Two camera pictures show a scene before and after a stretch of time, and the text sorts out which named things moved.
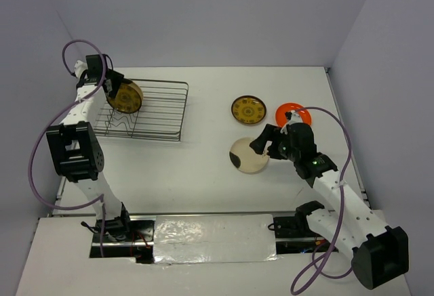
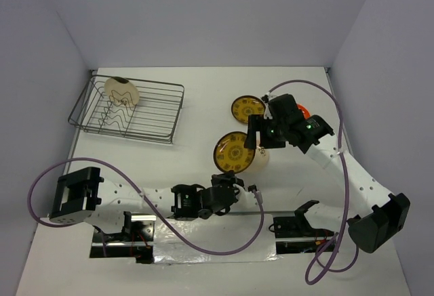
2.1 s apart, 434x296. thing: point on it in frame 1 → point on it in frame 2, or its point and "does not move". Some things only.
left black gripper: x=116 y=78 → x=229 y=177
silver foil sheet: x=213 y=238 does not move
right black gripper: x=271 y=133 → x=257 y=123
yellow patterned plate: x=248 y=109 does not move
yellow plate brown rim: x=128 y=99 → x=230 y=154
